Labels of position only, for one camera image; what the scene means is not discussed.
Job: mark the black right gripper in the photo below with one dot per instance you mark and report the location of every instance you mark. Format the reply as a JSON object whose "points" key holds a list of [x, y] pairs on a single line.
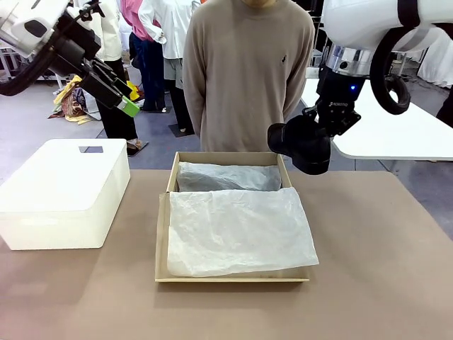
{"points": [[338, 92]]}

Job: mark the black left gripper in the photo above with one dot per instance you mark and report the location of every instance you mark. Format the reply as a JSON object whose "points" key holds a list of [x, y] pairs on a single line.
{"points": [[74, 46]]}

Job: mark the white tissue paper sheet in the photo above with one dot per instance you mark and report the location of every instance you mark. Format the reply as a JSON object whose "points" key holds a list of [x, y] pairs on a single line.
{"points": [[240, 230]]}

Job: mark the brown cardboard shoe box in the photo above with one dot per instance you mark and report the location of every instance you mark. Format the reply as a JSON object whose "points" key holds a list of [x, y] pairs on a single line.
{"points": [[162, 241]]}

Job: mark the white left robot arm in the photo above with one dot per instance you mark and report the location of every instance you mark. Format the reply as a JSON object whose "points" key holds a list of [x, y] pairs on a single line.
{"points": [[21, 21]]}

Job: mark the white lidded storage box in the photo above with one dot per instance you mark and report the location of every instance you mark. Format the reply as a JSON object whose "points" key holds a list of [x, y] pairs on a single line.
{"points": [[63, 184]]}

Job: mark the mannequin in cream jacket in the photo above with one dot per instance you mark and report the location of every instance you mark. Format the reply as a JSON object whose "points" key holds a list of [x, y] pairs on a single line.
{"points": [[117, 106]]}

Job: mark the yellow cloth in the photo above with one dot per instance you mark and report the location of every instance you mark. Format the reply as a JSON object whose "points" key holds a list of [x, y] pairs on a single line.
{"points": [[133, 91]]}

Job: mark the colourful cloth pile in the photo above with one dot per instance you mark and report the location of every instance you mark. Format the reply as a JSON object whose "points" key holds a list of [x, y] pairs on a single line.
{"points": [[72, 104]]}

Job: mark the white rounded table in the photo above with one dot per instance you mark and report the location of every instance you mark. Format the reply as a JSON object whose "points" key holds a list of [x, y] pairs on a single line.
{"points": [[389, 134]]}

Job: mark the person in beige sweater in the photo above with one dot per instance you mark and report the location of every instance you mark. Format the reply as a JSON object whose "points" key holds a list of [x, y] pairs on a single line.
{"points": [[247, 71]]}

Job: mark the white metal rack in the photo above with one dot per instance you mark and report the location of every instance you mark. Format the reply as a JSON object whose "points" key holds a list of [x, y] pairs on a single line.
{"points": [[7, 62]]}

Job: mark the white fabric backdrop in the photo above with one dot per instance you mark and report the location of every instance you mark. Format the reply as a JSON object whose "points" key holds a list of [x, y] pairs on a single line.
{"points": [[437, 60]]}

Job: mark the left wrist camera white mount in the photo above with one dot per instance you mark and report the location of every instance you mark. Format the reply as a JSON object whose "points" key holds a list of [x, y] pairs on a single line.
{"points": [[76, 10]]}

